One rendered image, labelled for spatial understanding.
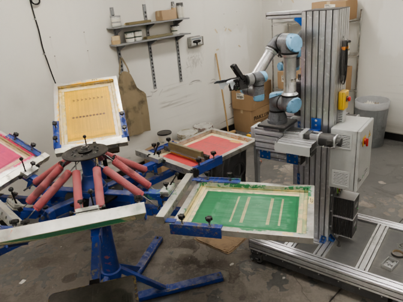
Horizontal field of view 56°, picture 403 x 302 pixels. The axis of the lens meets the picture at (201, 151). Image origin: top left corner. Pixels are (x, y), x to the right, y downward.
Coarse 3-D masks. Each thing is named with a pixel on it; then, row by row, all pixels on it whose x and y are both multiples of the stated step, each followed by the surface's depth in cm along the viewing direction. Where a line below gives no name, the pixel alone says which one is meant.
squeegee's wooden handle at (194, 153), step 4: (172, 144) 318; (176, 144) 314; (180, 144) 313; (172, 148) 319; (176, 148) 315; (180, 148) 311; (184, 148) 307; (188, 148) 304; (192, 148) 303; (180, 152) 313; (184, 152) 309; (188, 152) 305; (192, 152) 301; (196, 152) 297; (200, 152) 294; (192, 156) 303; (196, 156) 299; (200, 156) 295
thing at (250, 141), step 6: (204, 132) 358; (210, 132) 363; (216, 132) 359; (222, 132) 353; (228, 132) 350; (186, 138) 345; (192, 138) 348; (240, 138) 339; (246, 138) 333; (252, 138) 330; (246, 144) 318; (252, 144) 323; (162, 150) 325; (234, 150) 308; (240, 150) 313; (222, 156) 299; (228, 156) 304
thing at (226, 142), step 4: (228, 140) 341; (224, 144) 332; (228, 144) 332; (232, 144) 331; (236, 144) 330; (240, 144) 329; (228, 148) 324; (232, 148) 323; (220, 152) 317; (224, 152) 316; (212, 156) 310; (184, 160) 308; (188, 160) 307; (192, 160) 307; (188, 164) 299; (192, 164) 299; (196, 164) 298
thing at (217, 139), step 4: (212, 136) 355; (200, 140) 348; (204, 140) 347; (208, 140) 346; (212, 140) 345; (216, 140) 344; (220, 140) 343; (224, 140) 342; (192, 144) 340; (196, 144) 339; (164, 156) 319; (168, 156) 318; (172, 156) 317; (176, 156) 317; (180, 156) 316; (176, 160) 309; (180, 160) 309
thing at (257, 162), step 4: (248, 136) 351; (256, 152) 356; (256, 156) 358; (256, 160) 360; (256, 164) 362; (260, 164) 363; (256, 168) 363; (256, 172) 365; (256, 176) 367; (256, 180) 369
